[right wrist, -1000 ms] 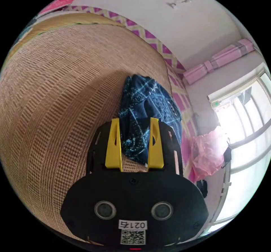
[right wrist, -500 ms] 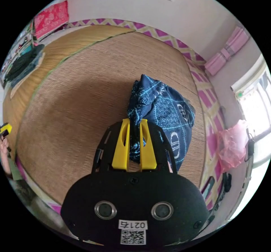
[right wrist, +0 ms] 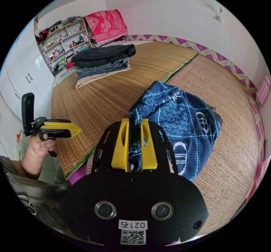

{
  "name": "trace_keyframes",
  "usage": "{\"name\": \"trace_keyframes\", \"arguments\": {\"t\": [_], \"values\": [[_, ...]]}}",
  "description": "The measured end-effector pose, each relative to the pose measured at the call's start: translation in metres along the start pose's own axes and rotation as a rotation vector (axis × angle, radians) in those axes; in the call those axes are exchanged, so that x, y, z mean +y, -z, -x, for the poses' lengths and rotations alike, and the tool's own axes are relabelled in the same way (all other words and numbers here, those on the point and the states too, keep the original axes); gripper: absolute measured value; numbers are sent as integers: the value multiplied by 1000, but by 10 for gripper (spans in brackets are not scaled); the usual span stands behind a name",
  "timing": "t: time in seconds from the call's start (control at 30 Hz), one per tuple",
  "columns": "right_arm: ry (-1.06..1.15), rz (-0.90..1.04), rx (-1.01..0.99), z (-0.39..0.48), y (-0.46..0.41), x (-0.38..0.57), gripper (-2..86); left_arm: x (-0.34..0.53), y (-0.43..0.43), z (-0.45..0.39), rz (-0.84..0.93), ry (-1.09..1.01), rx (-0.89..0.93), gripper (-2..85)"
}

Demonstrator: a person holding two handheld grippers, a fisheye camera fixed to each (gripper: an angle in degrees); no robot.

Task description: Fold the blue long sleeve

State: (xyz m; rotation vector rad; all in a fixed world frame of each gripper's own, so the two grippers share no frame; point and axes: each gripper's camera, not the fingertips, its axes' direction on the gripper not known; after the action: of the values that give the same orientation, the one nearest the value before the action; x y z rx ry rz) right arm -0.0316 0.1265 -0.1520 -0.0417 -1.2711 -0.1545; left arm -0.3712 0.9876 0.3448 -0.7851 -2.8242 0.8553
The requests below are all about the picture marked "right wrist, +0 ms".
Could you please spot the white shelf with items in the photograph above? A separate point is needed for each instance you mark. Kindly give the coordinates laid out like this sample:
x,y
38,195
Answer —
x,y
63,44

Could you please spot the pile of clothes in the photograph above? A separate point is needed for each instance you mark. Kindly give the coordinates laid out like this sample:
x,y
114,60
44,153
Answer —
x,y
101,63

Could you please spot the blue patterned long sleeve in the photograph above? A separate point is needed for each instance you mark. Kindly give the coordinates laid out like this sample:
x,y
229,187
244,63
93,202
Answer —
x,y
186,118

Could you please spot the white cupboard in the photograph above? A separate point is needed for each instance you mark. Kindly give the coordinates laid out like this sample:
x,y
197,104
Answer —
x,y
23,76

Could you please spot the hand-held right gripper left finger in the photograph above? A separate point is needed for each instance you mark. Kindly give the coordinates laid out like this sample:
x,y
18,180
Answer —
x,y
121,150

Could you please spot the person's body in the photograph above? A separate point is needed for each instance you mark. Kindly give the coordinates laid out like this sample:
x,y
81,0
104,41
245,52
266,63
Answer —
x,y
27,192

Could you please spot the red patterned folded blanket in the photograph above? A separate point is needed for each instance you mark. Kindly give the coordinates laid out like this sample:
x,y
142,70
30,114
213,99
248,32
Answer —
x,y
105,25

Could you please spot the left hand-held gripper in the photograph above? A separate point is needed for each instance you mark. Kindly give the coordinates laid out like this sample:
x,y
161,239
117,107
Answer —
x,y
55,132

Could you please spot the person's left forearm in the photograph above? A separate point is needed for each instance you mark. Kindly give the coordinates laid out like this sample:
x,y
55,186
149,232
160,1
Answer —
x,y
30,167

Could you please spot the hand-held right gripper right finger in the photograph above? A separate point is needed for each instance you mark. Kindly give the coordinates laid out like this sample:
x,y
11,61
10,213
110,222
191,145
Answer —
x,y
149,152

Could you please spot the person's left hand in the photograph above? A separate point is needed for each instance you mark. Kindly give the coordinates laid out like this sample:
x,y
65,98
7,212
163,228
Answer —
x,y
41,148

